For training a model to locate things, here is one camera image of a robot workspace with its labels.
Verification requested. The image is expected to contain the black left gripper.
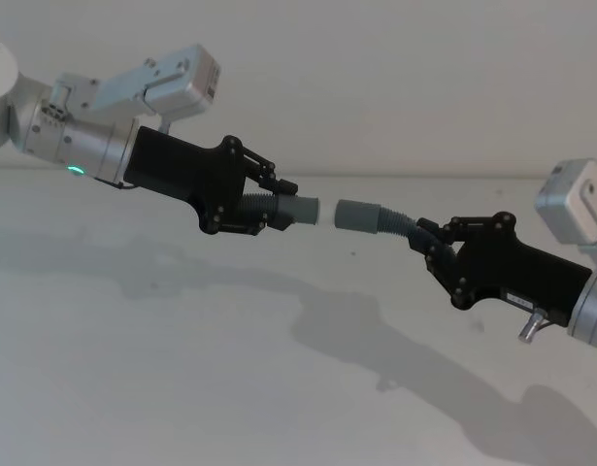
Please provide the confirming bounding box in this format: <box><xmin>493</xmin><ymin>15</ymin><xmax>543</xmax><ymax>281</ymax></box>
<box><xmin>123</xmin><ymin>125</ymin><xmax>300</xmax><ymax>238</ymax></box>

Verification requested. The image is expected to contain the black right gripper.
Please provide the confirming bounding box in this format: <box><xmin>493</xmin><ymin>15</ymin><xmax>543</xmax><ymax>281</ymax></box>
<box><xmin>408</xmin><ymin>211</ymin><xmax>594</xmax><ymax>328</ymax></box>

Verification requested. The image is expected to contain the ribbed hose with dark collar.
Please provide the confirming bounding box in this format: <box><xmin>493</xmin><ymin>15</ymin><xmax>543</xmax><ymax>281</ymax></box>
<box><xmin>240</xmin><ymin>191</ymin><xmax>322</xmax><ymax>228</ymax></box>

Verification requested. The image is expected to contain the ribbed hose with grey cuff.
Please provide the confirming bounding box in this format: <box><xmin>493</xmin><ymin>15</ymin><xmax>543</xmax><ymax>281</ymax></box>
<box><xmin>334</xmin><ymin>197</ymin><xmax>438</xmax><ymax>253</ymax></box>

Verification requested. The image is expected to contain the white table cloth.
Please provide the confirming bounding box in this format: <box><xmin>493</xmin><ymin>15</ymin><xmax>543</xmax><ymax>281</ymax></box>
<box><xmin>0</xmin><ymin>167</ymin><xmax>597</xmax><ymax>466</ymax></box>

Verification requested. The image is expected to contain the silver cable plug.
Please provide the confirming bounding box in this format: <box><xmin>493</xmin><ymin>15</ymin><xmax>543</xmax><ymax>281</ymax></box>
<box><xmin>517</xmin><ymin>312</ymin><xmax>547</xmax><ymax>344</ymax></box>

